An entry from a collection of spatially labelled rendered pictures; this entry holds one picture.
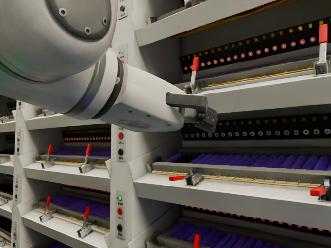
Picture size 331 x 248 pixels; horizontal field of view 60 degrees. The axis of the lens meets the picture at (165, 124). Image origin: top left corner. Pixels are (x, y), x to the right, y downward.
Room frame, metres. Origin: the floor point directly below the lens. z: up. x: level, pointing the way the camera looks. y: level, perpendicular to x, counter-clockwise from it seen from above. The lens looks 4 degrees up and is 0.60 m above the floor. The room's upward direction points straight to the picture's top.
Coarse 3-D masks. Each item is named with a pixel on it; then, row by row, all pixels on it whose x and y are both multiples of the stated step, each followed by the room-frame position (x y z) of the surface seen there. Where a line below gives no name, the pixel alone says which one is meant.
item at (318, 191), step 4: (324, 180) 0.46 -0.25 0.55; (328, 180) 0.45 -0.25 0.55; (324, 184) 0.46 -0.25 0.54; (328, 184) 0.46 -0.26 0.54; (316, 188) 0.42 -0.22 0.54; (320, 188) 0.42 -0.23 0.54; (324, 188) 0.42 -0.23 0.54; (328, 188) 0.44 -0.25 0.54; (312, 192) 0.41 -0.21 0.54; (316, 192) 0.41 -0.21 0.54; (320, 192) 0.41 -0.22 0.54; (324, 192) 0.42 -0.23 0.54
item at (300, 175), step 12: (156, 168) 0.76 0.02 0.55; (168, 168) 0.73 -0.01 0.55; (180, 168) 0.70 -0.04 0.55; (192, 168) 0.68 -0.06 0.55; (204, 168) 0.65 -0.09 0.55; (216, 168) 0.63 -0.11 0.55; (228, 168) 0.61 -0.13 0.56; (240, 168) 0.60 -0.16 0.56; (252, 168) 0.58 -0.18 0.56; (264, 168) 0.57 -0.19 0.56; (276, 168) 0.56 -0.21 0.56; (240, 180) 0.58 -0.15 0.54; (252, 180) 0.57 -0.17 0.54; (264, 180) 0.55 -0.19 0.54; (276, 180) 0.55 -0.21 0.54; (288, 180) 0.53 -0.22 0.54; (300, 180) 0.52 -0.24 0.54; (312, 180) 0.50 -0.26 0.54
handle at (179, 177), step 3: (189, 171) 0.64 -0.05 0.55; (192, 171) 0.63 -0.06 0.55; (192, 174) 0.64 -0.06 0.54; (171, 177) 0.59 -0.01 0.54; (174, 177) 0.59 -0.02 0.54; (177, 177) 0.59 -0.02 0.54; (180, 177) 0.60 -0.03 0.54; (183, 177) 0.61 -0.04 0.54; (186, 177) 0.62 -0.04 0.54; (189, 177) 0.62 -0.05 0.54; (171, 180) 0.59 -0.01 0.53; (174, 180) 0.59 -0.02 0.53
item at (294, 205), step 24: (168, 144) 0.85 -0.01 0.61; (192, 144) 0.83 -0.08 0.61; (216, 144) 0.78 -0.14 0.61; (240, 144) 0.73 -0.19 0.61; (264, 144) 0.69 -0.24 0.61; (288, 144) 0.65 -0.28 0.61; (312, 144) 0.62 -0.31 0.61; (144, 168) 0.78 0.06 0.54; (144, 192) 0.73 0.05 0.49; (168, 192) 0.67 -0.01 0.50; (192, 192) 0.62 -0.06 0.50; (216, 192) 0.58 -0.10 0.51; (240, 192) 0.55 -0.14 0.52; (264, 192) 0.53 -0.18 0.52; (288, 192) 0.51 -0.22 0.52; (264, 216) 0.53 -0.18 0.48; (288, 216) 0.50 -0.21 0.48; (312, 216) 0.47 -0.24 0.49
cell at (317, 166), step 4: (324, 156) 0.56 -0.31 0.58; (320, 160) 0.55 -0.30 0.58; (324, 160) 0.55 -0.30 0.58; (328, 160) 0.56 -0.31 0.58; (316, 164) 0.54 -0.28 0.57; (320, 164) 0.54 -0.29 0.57; (324, 164) 0.54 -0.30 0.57; (316, 168) 0.53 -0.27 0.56; (320, 168) 0.53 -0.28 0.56; (324, 168) 0.53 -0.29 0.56
